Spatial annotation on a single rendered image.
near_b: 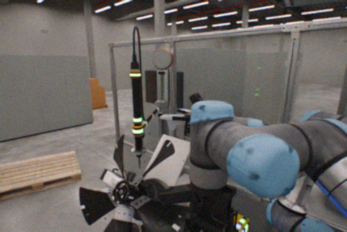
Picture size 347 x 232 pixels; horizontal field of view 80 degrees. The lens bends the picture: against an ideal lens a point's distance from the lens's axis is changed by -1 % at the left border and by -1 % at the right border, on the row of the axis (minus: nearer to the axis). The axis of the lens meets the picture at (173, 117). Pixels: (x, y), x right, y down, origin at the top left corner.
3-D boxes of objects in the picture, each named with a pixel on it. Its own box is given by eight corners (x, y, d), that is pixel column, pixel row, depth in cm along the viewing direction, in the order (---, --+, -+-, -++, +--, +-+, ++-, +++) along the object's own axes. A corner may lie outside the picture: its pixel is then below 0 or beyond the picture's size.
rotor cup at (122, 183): (130, 182, 121) (114, 176, 112) (150, 184, 114) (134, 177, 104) (123, 209, 115) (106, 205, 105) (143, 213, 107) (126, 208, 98)
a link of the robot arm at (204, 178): (181, 160, 39) (205, 148, 45) (181, 182, 40) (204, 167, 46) (216, 174, 35) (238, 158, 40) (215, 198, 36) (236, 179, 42)
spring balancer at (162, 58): (153, 69, 162) (151, 69, 155) (152, 48, 158) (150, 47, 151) (173, 69, 160) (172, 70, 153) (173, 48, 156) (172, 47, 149)
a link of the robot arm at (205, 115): (204, 110, 31) (183, 100, 39) (202, 175, 34) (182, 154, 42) (247, 106, 34) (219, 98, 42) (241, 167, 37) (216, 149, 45)
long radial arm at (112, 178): (145, 190, 132) (134, 185, 124) (140, 201, 130) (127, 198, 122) (119, 174, 151) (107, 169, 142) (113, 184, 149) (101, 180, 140)
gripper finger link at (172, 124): (158, 131, 77) (184, 131, 76) (158, 116, 75) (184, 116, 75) (159, 129, 80) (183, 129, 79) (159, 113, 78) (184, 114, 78)
